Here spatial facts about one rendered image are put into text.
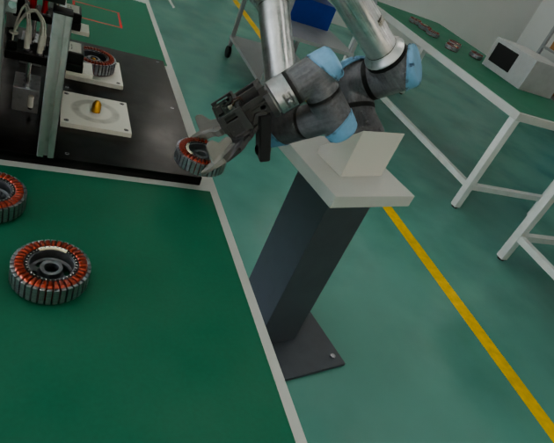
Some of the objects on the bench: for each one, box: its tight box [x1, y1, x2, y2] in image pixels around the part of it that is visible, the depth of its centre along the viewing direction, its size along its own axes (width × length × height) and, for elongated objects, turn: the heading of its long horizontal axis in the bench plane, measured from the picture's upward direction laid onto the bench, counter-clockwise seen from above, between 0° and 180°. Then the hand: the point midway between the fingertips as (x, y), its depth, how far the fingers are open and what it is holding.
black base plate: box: [0, 23, 202, 185], centre depth 126 cm, size 47×64×2 cm
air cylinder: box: [11, 71, 41, 113], centre depth 109 cm, size 5×8×6 cm
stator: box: [84, 46, 116, 76], centre depth 133 cm, size 11×11×4 cm
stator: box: [0, 170, 27, 224], centre depth 85 cm, size 11×11×4 cm
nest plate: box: [65, 62, 123, 90], centre depth 134 cm, size 15×15×1 cm
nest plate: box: [60, 91, 132, 138], centre depth 117 cm, size 15×15×1 cm
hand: (197, 157), depth 109 cm, fingers closed on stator, 13 cm apart
